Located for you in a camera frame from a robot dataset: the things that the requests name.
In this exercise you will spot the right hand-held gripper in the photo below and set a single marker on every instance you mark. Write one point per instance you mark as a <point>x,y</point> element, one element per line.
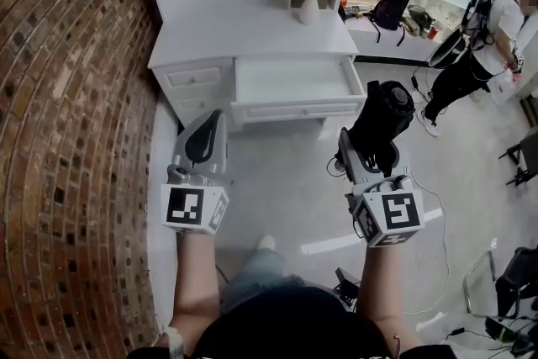
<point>397,210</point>

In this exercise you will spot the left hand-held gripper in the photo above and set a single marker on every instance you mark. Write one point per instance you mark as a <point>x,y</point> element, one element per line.
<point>185,208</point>

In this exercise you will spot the black umbrella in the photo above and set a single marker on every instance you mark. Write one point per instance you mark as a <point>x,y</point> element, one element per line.
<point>384,117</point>

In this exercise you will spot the white wide drawer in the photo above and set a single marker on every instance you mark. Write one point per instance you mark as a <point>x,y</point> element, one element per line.
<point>290,82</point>

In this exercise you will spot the person's left forearm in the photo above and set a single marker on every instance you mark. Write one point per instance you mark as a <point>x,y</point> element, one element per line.
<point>195,277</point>

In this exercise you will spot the person's right forearm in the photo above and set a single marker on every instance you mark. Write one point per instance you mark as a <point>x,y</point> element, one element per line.
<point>380,286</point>

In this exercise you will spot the small white drawer front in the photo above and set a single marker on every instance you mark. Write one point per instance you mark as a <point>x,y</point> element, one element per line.
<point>195,104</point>
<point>193,77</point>

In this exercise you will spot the white window bench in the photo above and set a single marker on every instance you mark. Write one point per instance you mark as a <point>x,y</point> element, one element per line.
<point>378,46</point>

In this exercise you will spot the person's white shoe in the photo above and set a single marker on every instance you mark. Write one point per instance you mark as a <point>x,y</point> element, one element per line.
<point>266,244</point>

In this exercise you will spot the white desk with hutch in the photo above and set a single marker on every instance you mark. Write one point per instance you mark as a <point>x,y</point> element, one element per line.
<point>252,33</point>

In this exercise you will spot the black waist device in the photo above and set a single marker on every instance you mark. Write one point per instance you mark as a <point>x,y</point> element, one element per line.
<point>346,286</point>

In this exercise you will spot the person's blue jeans leg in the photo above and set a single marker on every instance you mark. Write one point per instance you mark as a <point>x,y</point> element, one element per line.
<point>252,277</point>

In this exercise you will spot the red can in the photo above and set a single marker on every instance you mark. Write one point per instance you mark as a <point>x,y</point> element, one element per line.
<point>434,32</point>

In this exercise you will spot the black stool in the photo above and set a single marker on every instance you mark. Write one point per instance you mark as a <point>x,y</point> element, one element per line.
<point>523,157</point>

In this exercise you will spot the white plastic bag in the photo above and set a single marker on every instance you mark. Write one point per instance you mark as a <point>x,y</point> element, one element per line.
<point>504,90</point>

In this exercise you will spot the olive green bag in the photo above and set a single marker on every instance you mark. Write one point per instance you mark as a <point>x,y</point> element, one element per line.
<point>418,19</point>

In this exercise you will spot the black backpack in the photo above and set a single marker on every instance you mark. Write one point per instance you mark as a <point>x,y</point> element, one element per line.
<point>388,10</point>

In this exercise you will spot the white ceramic vase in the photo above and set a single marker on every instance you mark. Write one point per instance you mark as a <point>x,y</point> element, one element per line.
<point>309,10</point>

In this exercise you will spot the person's black shirt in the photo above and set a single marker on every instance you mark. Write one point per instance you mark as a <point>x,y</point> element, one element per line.
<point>294,323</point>

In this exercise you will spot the white wristband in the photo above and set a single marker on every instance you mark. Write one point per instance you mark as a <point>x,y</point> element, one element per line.
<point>175,342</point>

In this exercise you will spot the metal frame chair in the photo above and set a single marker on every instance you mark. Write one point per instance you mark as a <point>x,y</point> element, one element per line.
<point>513,281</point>

